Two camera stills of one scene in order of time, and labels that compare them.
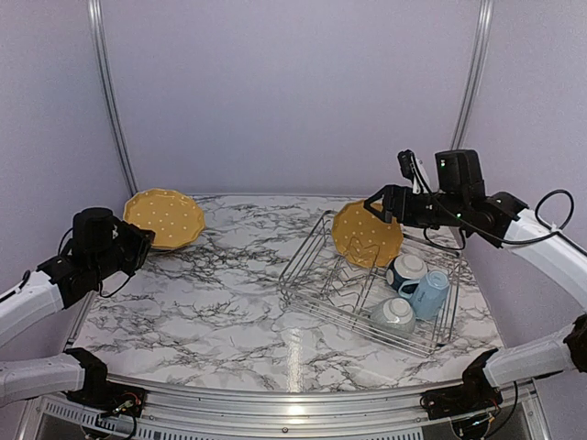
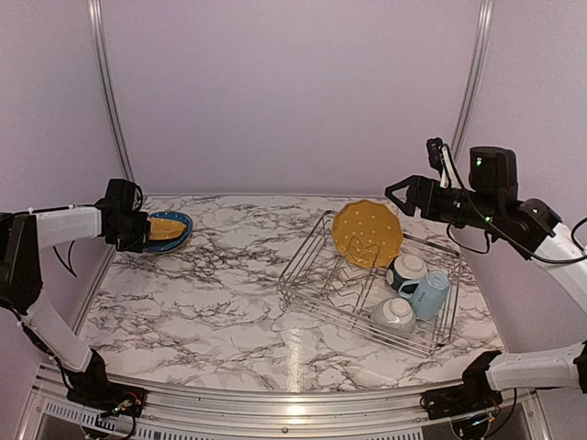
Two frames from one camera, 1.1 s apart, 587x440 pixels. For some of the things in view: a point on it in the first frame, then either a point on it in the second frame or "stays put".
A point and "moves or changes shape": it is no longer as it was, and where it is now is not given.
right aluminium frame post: [486, 13] stays put
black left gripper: [140, 242] → [139, 244]
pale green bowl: [396, 314] stays put
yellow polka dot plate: [174, 217] moves or changes shape
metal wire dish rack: [410, 301] stays put
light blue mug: [428, 297] stays put
